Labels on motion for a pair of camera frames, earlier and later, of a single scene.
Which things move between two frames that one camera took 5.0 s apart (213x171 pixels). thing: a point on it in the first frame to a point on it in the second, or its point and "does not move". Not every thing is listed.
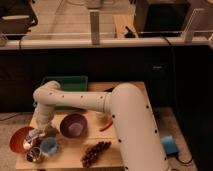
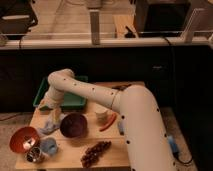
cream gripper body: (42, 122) to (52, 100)
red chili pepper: (110, 122) does not move
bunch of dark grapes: (91, 153) does not move
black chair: (16, 19) does not move
